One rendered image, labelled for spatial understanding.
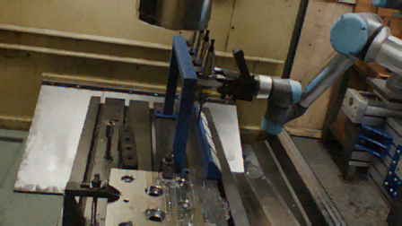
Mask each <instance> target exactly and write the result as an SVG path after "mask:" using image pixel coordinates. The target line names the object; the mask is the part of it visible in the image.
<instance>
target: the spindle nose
mask: <svg viewBox="0 0 402 226"><path fill-rule="evenodd" d="M213 4H214V0H136V1H135V17H136V18H137V19H138V21H140V22H142V23H144V24H148V25H149V26H152V27H157V28H160V29H163V30H174V31H180V32H200V31H203V30H206V29H207V28H208V23H209V21H211V12H212V9H213Z"/></svg>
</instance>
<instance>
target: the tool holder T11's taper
mask: <svg viewBox="0 0 402 226"><path fill-rule="evenodd" d="M214 58H215V52H208V50H207V51H206V52H205V57H204V60H203V64H202V66H201V68H200V73H201V74H206V75H214Z"/></svg>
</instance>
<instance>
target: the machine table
mask: <svg viewBox="0 0 402 226"><path fill-rule="evenodd" d="M125 101H126V100H125V99H119V98H112V97H105V100H104V103H101V97H100V96H91V97H90V103H89V106H88V108H87V113H86V116H85V119H84V123H83V128H82V133H81V136H80V139H79V144H78V146H77V149H76V155H75V157H74V162H73V167H72V169H71V172H70V178H69V180H68V182H85V181H86V182H85V183H89V182H90V181H91V182H92V180H93V178H94V176H95V172H99V173H100V179H102V181H101V184H104V183H105V184H106V185H109V180H108V179H109V174H110V169H120V165H121V151H118V150H117V148H116V147H118V136H119V135H118V128H119V126H120V124H121V125H123V126H132V127H133V131H134V135H135V147H136V151H137V157H138V170H145V171H154V172H158V168H159V166H160V161H161V150H169V148H171V147H172V143H173V138H174V129H175V125H176V119H168V118H161V117H158V118H157V117H155V116H154V111H155V110H160V111H163V103H158V102H154V103H153V109H149V101H144V100H129V106H125ZM103 106H104V107H103ZM156 107H157V108H156ZM115 110H116V111H117V112H116V111H115ZM98 111H99V112H98ZM129 111H131V112H130V113H129ZM132 111H133V113H132ZM204 111H205V112H204ZM121 112H122V113H121ZM124 112H125V113H124ZM202 112H203V114H204V116H205V120H206V122H207V124H208V129H209V131H210V134H211V136H212V142H213V143H214V148H215V150H216V153H217V154H216V156H217V159H218V160H219V162H220V167H221V169H222V174H223V177H222V179H215V178H208V179H206V176H205V169H204V166H203V160H202V157H201V154H200V149H199V146H198V142H197V135H196V132H195V126H194V123H193V120H192V115H191V123H190V127H189V131H188V142H187V146H186V154H185V159H184V160H185V161H184V162H183V169H190V172H191V175H195V180H196V183H197V186H198V187H202V186H203V181H204V182H205V188H199V189H200V190H199V189H197V192H198V196H199V199H200V204H202V205H203V207H204V208H205V207H206V209H205V214H207V216H205V214H204V215H203V220H204V221H205V220H207V223H208V221H209V223H210V224H211V223H212V222H213V223H214V224H215V225H216V224H217V226H236V225H235V224H237V226H250V225H249V222H248V217H247V215H246V213H245V209H244V207H243V204H242V201H241V199H240V193H239V191H238V189H237V185H236V183H235V181H234V176H233V175H232V170H231V168H230V165H229V163H228V160H227V157H226V155H225V150H224V148H223V143H222V141H221V139H220V136H219V134H218V131H217V127H216V125H215V122H214V117H213V115H212V114H211V111H210V109H209V108H202ZM119 113H121V114H122V115H124V116H123V117H122V115H121V114H120V115H118V114H119ZM131 113H132V114H131ZM145 113H146V114H145ZM97 114H98V115H97ZM130 114H131V115H130ZM112 116H113V118H117V119H118V121H117V120H112V121H113V123H115V128H116V127H118V128H116V129H117V130H116V129H115V128H114V131H115V132H114V135H113V137H111V139H112V140H111V143H112V144H113V145H112V144H111V145H110V146H112V147H110V152H109V154H111V155H112V154H113V153H114V154H113V155H112V156H113V157H114V158H113V160H112V161H104V160H101V158H102V156H103V155H104V153H105V151H106V150H107V138H106V130H107V122H109V120H110V118H111V117H112ZM114 116H115V117H114ZM116 116H117V117H116ZM149 116H150V117H149ZM121 118H122V119H121ZM124 118H125V120H124ZM149 118H150V120H149ZM146 119H147V120H146ZM95 120H96V122H95ZM107 120H108V121H107ZM122 120H123V121H122ZM129 120H130V121H129ZM134 120H135V121H134ZM99 121H100V122H99ZM105 121H107V122H106V123H104V122H105ZM158 121H159V122H158ZM163 121H164V122H163ZM94 123H95V124H94ZM123 123H124V124H123ZM101 124H103V125H102V126H101ZM139 124H140V125H139ZM166 124H167V125H166ZM95 127H96V128H95ZM93 128H94V129H93ZM103 128H104V129H103ZM96 129H97V130H96ZM98 129H99V130H100V131H98ZM164 129H165V130H164ZM92 130H93V131H92ZM94 131H97V132H96V133H95V134H93V133H94ZM98 132H99V133H98ZM97 133H98V135H99V136H98V135H97ZM96 137H97V138H96ZM98 139H99V140H98ZM92 140H93V141H92ZM105 140H106V141H105ZM113 140H114V141H113ZM112 141H113V142H112ZM94 142H95V143H94ZM114 142H115V143H114ZM94 146H95V148H94ZM137 147H138V148H137ZM105 148H106V149H105ZM90 149H91V150H90ZM198 149H199V150H198ZM89 150H90V151H89ZM114 151H115V152H114ZM112 152H113V153H112ZM87 155H88V156H87ZM194 156H195V157H194ZM95 157H96V159H95ZM97 157H98V159H97ZM187 157H188V158H187ZM89 158H90V159H89ZM186 158H187V159H186ZM86 159H87V160H86ZM93 159H94V160H93ZM114 160H115V161H116V162H113V161H114ZM196 161H197V162H196ZM86 162H87V163H86ZM95 162H96V163H95ZM110 162H111V163H110ZM104 163H105V164H104ZM106 163H107V164H106ZM116 163H117V164H116ZM199 163H200V164H199ZM83 164H84V165H83ZM87 164H89V165H87ZM95 164H96V165H97V166H96V165H95ZM195 164H196V165H195ZM79 165H81V166H79ZM102 165H104V166H102ZM115 165H116V166H115ZM192 165H193V166H192ZM93 167H94V168H95V169H93ZM114 167H116V168H114ZM104 168H106V169H104ZM90 169H91V170H90ZM194 171H195V172H194ZM199 171H200V173H198V172H199ZM202 172H203V173H202ZM79 173H80V174H79ZM90 175H91V176H90ZM93 175H94V176H93ZM107 175H108V176H107ZM203 175H204V176H203ZM200 176H201V177H203V178H200ZM103 179H105V180H108V181H107V182H105V180H103ZM202 179H203V181H202ZM84 180H85V181H84ZM87 180H88V181H87ZM215 181H217V183H216V182H215ZM91 182H90V183H91ZM102 182H104V183H102ZM107 183H108V184H107ZM105 184H104V185H105ZM213 186H214V187H213ZM202 189H203V190H202ZM208 189H210V190H208ZM216 192H217V193H218V192H220V193H218V194H219V196H222V197H224V199H225V198H226V197H227V198H228V199H227V202H228V207H229V208H230V212H229V214H230V217H231V219H228V221H227V220H226V217H225V212H224V210H223V202H222V200H221V201H220V200H219V199H217V200H216V199H215V196H217V195H214V194H217V193H216ZM224 192H225V193H224ZM229 193H230V194H229ZM223 194H224V196H223ZM74 198H76V202H77V201H78V202H77V203H79V206H80V208H81V210H82V212H83V215H84V216H85V218H88V217H89V219H91V215H92V197H85V196H75V197H74ZM204 199H205V201H204ZM208 200H209V201H210V200H211V202H209V201H208ZM225 200H226V199H225ZM228 200H229V201H228ZM99 201H100V202H99ZM234 201H235V202H234ZM202 202H203V203H202ZM104 203H105V204H104ZM218 203H220V204H218ZM233 203H234V204H233ZM219 206H220V207H219ZM89 207H90V208H89ZM207 207H208V208H207ZM211 207H212V209H211ZM213 207H215V208H213ZM105 209H107V199H106V198H98V203H97V212H96V220H97V221H98V220H99V221H100V224H99V225H100V226H104V221H103V218H105V215H104V214H106V210H105ZM217 210H218V211H217ZM233 210H235V212H236V213H235V212H234V211H233ZM87 211H88V212H87ZM86 214H87V215H86ZM217 215H218V216H217ZM87 216H88V217H87ZM98 217H99V218H100V219H99V218H98ZM221 217H223V218H222V219H221ZM211 218H212V219H211ZM218 218H219V219H218ZM102 222H103V223H102ZM205 222H206V221H205ZM235 222H236V223H235ZM99 225H96V226H99Z"/></svg>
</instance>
